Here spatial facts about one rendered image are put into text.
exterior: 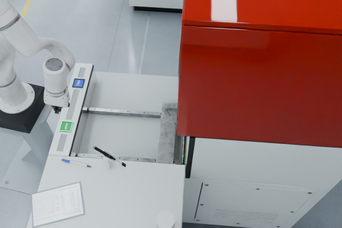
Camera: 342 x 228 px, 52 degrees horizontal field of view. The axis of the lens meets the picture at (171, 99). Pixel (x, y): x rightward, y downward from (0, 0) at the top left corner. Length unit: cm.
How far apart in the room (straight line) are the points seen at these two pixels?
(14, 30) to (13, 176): 168
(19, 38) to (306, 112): 99
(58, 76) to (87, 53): 199
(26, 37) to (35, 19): 249
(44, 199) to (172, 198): 53
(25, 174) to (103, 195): 130
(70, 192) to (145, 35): 213
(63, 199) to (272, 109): 93
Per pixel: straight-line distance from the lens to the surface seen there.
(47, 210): 161
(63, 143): 173
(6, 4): 130
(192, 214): 227
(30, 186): 276
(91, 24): 361
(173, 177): 158
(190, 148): 146
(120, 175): 160
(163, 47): 333
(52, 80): 139
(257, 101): 117
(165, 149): 173
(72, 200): 159
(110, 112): 190
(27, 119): 192
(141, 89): 200
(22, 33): 132
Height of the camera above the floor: 243
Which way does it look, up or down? 55 degrees down
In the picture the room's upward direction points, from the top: 1 degrees clockwise
